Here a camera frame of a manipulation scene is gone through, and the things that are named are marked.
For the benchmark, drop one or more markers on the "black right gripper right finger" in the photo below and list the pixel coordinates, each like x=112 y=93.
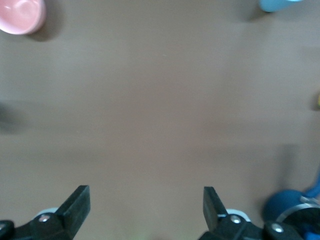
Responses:
x=220 y=225

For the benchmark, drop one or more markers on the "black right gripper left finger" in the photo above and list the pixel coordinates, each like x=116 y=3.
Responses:
x=67 y=217

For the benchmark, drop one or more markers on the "dark blue saucepan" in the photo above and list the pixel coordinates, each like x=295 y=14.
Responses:
x=277 y=205

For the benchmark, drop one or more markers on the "yellow lemon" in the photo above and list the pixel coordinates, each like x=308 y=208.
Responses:
x=317 y=101

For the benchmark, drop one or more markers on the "pink bowl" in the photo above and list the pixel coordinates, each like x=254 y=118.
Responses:
x=20 y=15

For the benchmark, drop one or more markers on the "blue cup lying sideways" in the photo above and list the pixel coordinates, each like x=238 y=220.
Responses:
x=275 y=5

